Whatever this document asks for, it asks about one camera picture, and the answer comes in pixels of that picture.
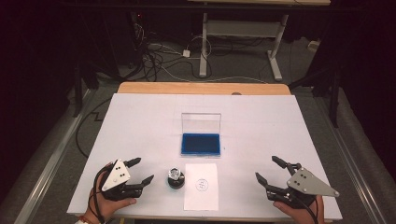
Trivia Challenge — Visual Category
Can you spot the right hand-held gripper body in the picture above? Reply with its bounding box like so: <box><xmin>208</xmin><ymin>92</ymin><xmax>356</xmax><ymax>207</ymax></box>
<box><xmin>265</xmin><ymin>166</ymin><xmax>341</xmax><ymax>209</ymax></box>

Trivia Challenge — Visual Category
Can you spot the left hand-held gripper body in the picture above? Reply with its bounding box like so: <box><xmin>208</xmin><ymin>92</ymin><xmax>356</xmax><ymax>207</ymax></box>
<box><xmin>99</xmin><ymin>159</ymin><xmax>145</xmax><ymax>202</ymax></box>

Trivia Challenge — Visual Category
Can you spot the black round stamp cap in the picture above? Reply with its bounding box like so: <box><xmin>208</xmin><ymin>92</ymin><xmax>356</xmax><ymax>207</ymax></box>
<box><xmin>167</xmin><ymin>176</ymin><xmax>186</xmax><ymax>190</ymax></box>

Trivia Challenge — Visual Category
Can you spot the round stamp with clear handle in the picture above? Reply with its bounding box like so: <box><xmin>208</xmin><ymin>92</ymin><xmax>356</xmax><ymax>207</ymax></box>
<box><xmin>167</xmin><ymin>167</ymin><xmax>186</xmax><ymax>190</ymax></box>

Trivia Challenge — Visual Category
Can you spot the white paper sheet with circle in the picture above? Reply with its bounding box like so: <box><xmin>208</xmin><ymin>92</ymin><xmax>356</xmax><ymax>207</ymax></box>
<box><xmin>183</xmin><ymin>162</ymin><xmax>219</xmax><ymax>212</ymax></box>

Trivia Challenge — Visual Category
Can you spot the blue ink pad clear lid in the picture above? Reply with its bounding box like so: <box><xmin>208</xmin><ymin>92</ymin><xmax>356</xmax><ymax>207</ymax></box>
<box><xmin>180</xmin><ymin>112</ymin><xmax>222</xmax><ymax>158</ymax></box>

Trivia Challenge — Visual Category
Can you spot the person's right hand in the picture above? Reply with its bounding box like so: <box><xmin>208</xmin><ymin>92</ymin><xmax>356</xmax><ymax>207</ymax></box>
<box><xmin>272</xmin><ymin>194</ymin><xmax>326</xmax><ymax>224</ymax></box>

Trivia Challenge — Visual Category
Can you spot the person's left hand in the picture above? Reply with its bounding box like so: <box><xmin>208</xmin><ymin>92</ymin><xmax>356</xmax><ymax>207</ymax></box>
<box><xmin>82</xmin><ymin>161</ymin><xmax>138</xmax><ymax>224</ymax></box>

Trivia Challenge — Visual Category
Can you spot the large white table cover sheet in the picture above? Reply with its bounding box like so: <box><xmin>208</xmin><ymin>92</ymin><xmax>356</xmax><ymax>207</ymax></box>
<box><xmin>66</xmin><ymin>92</ymin><xmax>344</xmax><ymax>221</ymax></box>

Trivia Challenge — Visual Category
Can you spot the black metal stand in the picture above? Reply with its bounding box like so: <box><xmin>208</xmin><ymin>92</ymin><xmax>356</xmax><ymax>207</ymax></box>
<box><xmin>72</xmin><ymin>60</ymin><xmax>84</xmax><ymax>119</ymax></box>
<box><xmin>328</xmin><ymin>66</ymin><xmax>341</xmax><ymax>129</ymax></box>

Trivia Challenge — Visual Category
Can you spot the white power strip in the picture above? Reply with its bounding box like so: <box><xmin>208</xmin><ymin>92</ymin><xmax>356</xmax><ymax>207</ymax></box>
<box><xmin>306</xmin><ymin>39</ymin><xmax>322</xmax><ymax>52</ymax></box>

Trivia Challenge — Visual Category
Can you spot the light wooden desk top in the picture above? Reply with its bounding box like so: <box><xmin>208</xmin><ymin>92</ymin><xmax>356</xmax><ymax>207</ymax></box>
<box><xmin>186</xmin><ymin>0</ymin><xmax>332</xmax><ymax>7</ymax></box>

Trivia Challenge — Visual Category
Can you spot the left hand-held gripper black cable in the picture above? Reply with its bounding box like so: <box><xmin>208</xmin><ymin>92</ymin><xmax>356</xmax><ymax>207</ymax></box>
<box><xmin>92</xmin><ymin>163</ymin><xmax>117</xmax><ymax>224</ymax></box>

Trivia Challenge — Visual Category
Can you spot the hand-held gripper black cable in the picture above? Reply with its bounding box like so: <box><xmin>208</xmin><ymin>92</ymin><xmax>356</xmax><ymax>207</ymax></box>
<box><xmin>290</xmin><ymin>194</ymin><xmax>320</xmax><ymax>224</ymax></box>
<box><xmin>92</xmin><ymin>163</ymin><xmax>117</xmax><ymax>224</ymax></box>

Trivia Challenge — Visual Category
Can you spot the right hand-held gripper black cable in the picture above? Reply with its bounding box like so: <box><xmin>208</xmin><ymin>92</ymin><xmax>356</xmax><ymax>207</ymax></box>
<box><xmin>290</xmin><ymin>194</ymin><xmax>320</xmax><ymax>224</ymax></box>

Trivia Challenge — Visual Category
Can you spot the aluminium floor rail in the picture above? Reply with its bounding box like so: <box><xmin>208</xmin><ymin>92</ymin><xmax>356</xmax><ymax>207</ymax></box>
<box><xmin>313</xmin><ymin>95</ymin><xmax>389</xmax><ymax>224</ymax></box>
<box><xmin>13</xmin><ymin>88</ymin><xmax>95</xmax><ymax>224</ymax></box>

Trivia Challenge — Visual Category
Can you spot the orange bracelet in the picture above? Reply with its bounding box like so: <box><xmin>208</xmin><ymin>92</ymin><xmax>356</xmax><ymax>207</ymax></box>
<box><xmin>78</xmin><ymin>214</ymin><xmax>101</xmax><ymax>224</ymax></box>

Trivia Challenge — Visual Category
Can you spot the black floor cable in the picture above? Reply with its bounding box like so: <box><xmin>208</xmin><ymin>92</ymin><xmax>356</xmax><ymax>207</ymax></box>
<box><xmin>75</xmin><ymin>97</ymin><xmax>114</xmax><ymax>159</ymax></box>

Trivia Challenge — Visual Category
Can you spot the tangle of black cables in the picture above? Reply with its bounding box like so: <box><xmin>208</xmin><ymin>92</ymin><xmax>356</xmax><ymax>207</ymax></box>
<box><xmin>128</xmin><ymin>18</ymin><xmax>216</xmax><ymax>84</ymax></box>

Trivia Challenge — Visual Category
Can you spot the long white floor cable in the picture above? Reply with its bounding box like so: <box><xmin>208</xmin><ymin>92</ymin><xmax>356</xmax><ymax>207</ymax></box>
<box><xmin>148</xmin><ymin>43</ymin><xmax>269</xmax><ymax>86</ymax></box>

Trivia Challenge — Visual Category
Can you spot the white metal desk frame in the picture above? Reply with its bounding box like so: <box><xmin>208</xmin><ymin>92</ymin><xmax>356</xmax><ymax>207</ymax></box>
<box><xmin>198</xmin><ymin>12</ymin><xmax>290</xmax><ymax>82</ymax></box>

